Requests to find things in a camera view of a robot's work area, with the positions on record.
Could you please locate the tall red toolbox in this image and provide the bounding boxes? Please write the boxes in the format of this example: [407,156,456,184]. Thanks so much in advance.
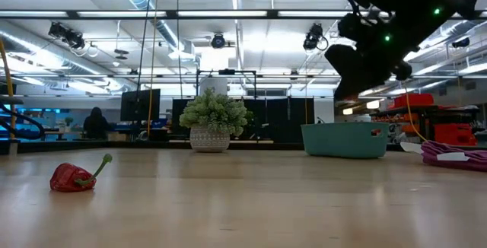
[433,122,478,147]

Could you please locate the white column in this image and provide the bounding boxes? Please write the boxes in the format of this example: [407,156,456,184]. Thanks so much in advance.
[199,77,229,97]

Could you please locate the potted artificial green plant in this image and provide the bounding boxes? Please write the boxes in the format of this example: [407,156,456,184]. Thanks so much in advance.
[178,87,251,154]

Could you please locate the flat red toolbox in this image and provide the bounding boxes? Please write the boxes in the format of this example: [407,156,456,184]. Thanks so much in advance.
[387,93,435,110]

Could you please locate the round black overhead camera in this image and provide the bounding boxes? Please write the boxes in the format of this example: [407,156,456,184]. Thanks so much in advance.
[210,32,227,50]

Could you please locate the small white cloth tag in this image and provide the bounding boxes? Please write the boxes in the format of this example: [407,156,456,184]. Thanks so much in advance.
[436,151,471,162]

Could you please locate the yellow cable with black end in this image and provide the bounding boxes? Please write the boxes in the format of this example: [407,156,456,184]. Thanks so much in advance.
[0,37,17,141]

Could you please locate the black hanging camera with cable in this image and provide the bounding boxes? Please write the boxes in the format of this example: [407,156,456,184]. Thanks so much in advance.
[302,22,329,52]

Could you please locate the black workbench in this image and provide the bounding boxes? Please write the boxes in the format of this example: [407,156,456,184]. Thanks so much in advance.
[370,104,482,145]

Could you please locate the purple folded cloth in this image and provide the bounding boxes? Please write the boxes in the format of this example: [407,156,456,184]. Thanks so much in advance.
[420,140,487,173]

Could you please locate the black corrugated hose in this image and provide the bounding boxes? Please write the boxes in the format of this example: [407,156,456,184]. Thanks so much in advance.
[0,102,46,141]

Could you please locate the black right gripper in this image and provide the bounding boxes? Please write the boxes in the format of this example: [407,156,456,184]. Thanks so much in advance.
[325,11,414,101]

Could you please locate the black partition panels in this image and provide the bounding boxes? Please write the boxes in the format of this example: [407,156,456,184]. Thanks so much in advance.
[170,96,317,145]

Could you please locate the thin dark hanging cable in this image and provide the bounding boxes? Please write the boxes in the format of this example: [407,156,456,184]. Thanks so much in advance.
[174,0,185,100]

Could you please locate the black background monitor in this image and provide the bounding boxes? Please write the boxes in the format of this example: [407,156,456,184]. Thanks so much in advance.
[119,88,162,122]

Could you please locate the black overhead light bar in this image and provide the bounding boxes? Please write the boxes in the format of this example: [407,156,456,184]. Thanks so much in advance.
[0,8,487,21]

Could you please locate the person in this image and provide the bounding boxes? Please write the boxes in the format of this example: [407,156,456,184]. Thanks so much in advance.
[82,106,112,141]

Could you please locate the black ceiling camera cluster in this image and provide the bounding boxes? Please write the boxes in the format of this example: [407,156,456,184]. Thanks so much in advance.
[47,21,86,50]

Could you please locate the thin yellow hanging cable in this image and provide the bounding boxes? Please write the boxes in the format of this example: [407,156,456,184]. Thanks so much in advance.
[403,82,430,143]

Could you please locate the teal plastic tub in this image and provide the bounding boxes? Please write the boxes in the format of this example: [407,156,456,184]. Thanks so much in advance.
[300,121,390,160]

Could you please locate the black hanging cable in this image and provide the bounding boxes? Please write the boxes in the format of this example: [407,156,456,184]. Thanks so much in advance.
[133,0,154,100]

